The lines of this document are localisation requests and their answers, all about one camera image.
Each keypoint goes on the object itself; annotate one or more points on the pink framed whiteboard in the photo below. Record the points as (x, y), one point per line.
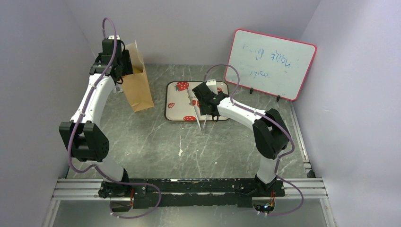
(270, 64)

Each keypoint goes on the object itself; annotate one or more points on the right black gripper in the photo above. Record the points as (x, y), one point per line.
(215, 94)

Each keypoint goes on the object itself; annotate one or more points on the strawberry pattern tray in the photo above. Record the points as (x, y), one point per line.
(177, 104)

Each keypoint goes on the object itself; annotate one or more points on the clear plastic wrapper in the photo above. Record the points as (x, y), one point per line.
(118, 88)

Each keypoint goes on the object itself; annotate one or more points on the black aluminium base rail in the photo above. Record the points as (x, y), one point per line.
(241, 192)

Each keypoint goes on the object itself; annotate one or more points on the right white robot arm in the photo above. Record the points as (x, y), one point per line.
(270, 133)

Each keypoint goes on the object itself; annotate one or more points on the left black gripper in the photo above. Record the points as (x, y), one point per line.
(126, 69)

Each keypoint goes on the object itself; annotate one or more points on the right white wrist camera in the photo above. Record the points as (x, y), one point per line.
(212, 85)

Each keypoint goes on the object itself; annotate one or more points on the brown paper bag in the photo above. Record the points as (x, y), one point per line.
(136, 86)

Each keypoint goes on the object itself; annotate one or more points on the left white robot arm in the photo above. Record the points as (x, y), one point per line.
(87, 146)

